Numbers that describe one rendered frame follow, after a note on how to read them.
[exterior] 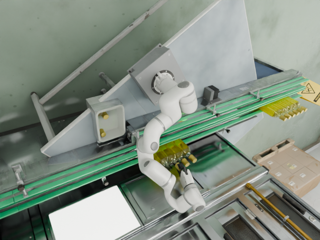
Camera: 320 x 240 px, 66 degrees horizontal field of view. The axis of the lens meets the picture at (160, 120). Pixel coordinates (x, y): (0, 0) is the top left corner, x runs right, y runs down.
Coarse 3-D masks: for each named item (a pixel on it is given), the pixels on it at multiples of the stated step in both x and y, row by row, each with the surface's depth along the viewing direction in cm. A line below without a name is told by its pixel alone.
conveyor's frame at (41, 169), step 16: (256, 80) 216; (272, 80) 218; (224, 96) 191; (240, 96) 196; (160, 112) 169; (144, 128) 156; (96, 144) 154; (112, 144) 155; (128, 144) 156; (48, 160) 141; (64, 160) 142; (80, 160) 142; (0, 176) 131; (32, 176) 132; (0, 192) 124
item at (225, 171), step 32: (224, 160) 178; (224, 192) 152; (288, 192) 157; (0, 224) 132; (32, 224) 132; (160, 224) 133; (192, 224) 136; (224, 224) 138; (256, 224) 139; (288, 224) 140
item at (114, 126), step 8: (96, 112) 138; (112, 112) 149; (120, 112) 147; (96, 120) 137; (104, 120) 149; (112, 120) 153; (120, 120) 151; (104, 128) 152; (112, 128) 156; (120, 128) 155; (112, 136) 151
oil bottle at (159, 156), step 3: (159, 150) 156; (156, 153) 154; (159, 153) 154; (162, 153) 154; (153, 156) 157; (156, 156) 153; (159, 156) 152; (162, 156) 152; (165, 156) 152; (156, 159) 154; (159, 159) 151; (162, 159) 150; (165, 159) 151; (159, 162) 152; (162, 162) 150; (165, 162) 150; (162, 165) 151
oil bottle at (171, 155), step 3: (165, 144) 162; (159, 147) 160; (162, 147) 160; (165, 147) 160; (168, 147) 160; (162, 150) 157; (165, 150) 157; (168, 150) 157; (171, 150) 158; (165, 153) 155; (168, 153) 155; (171, 153) 155; (168, 156) 153; (171, 156) 153; (174, 156) 154; (168, 159) 153; (171, 159) 153; (174, 159) 153; (168, 162) 155; (171, 162) 154
